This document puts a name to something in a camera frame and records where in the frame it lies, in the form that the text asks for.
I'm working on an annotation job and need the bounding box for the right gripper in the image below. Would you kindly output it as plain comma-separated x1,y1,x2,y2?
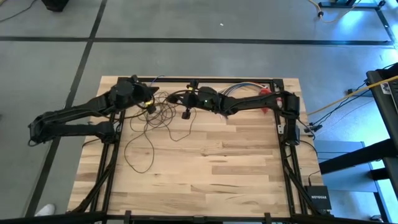
175,80,221,120

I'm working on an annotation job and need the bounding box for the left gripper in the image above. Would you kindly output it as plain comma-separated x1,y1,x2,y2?
108,76,160,114

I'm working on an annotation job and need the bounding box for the black plastic spool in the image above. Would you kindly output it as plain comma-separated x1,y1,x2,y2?
166,92,180,105

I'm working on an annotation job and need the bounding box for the long black cord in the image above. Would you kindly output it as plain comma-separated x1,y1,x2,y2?
123,88,199,174

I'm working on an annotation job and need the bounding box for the red tape dispenser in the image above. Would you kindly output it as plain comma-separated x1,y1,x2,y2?
259,88,275,114

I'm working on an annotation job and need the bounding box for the black overhead gantry bar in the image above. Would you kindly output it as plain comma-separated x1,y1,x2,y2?
0,212,398,224

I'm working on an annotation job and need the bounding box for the person's foot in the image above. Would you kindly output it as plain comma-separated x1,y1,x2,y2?
34,203,57,217

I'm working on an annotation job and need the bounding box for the black Netgear box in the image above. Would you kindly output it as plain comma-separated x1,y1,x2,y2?
303,185,332,211

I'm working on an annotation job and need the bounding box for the black leg desk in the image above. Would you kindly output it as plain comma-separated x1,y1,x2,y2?
318,61,398,224
317,0,386,9

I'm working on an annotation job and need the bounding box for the thin blue data cable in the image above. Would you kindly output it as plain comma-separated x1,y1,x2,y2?
149,74,166,87

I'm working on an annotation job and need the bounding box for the yellow extension cord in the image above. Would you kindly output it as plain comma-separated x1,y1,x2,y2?
307,0,363,24

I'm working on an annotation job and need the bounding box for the hanging yellow cord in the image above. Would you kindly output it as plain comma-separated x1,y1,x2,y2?
307,73,398,116

